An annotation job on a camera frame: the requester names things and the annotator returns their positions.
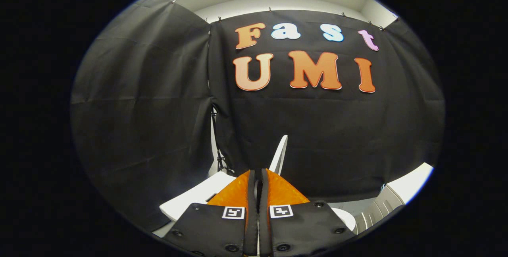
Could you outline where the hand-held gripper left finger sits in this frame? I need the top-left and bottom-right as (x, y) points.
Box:
(163, 170), (259, 257)

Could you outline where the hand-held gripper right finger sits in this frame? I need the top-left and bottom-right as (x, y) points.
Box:
(260, 168), (356, 257)

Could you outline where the white toilet lid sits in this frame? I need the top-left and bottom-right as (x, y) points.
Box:
(269, 135), (289, 176)

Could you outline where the white toilet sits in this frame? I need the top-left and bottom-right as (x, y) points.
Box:
(153, 171), (356, 238)

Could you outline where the black backdrop cloth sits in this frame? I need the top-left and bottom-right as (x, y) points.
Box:
(71, 0), (445, 232)

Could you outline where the white drawer cabinet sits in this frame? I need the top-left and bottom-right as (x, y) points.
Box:
(353, 163), (434, 234)

